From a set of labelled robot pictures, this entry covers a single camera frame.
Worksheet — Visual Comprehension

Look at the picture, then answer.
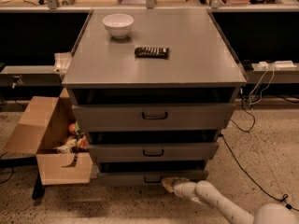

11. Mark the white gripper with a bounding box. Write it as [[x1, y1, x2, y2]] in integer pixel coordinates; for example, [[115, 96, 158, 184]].
[[162, 176, 197, 201]]

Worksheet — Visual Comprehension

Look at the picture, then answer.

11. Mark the grey bottom drawer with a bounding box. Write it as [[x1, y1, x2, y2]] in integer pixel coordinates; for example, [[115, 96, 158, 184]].
[[99, 161, 208, 186]]

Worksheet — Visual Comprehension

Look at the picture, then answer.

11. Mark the grey drawer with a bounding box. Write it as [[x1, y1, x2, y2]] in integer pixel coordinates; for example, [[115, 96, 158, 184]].
[[99, 161, 208, 186], [72, 104, 235, 133], [89, 142, 219, 162]]

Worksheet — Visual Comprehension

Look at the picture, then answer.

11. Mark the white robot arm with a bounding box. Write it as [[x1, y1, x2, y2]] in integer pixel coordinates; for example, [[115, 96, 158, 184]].
[[162, 177, 299, 224]]

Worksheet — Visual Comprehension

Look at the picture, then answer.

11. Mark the grey top drawer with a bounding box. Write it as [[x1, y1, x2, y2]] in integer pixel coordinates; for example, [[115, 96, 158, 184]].
[[72, 104, 235, 133]]

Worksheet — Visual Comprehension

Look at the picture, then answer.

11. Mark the grey middle drawer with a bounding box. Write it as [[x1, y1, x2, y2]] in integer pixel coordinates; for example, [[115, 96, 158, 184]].
[[89, 142, 219, 162]]

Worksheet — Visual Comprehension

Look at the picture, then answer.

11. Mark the grey drawer cabinet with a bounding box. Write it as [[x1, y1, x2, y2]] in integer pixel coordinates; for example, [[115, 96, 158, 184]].
[[61, 7, 248, 173]]

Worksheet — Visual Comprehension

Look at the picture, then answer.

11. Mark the orange toy fruit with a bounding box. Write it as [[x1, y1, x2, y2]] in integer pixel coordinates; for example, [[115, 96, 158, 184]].
[[68, 123, 76, 133]]

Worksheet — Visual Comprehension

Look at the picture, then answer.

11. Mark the open cardboard box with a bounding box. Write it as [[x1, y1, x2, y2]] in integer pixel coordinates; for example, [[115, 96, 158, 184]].
[[4, 89, 93, 185]]

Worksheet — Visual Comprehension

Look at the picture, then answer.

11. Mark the dark chocolate bar wrapper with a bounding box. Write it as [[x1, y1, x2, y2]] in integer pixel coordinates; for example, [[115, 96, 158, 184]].
[[135, 47, 169, 59]]

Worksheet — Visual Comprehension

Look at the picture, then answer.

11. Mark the white power strip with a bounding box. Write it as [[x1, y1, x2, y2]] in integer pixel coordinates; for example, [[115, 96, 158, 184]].
[[274, 61, 296, 69]]

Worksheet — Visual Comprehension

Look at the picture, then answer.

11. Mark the white ceramic bowl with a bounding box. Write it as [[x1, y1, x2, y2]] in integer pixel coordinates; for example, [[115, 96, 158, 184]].
[[102, 13, 135, 39]]

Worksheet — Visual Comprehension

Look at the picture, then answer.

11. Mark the black floor cable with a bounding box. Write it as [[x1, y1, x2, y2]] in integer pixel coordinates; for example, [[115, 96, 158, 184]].
[[220, 96, 299, 212]]

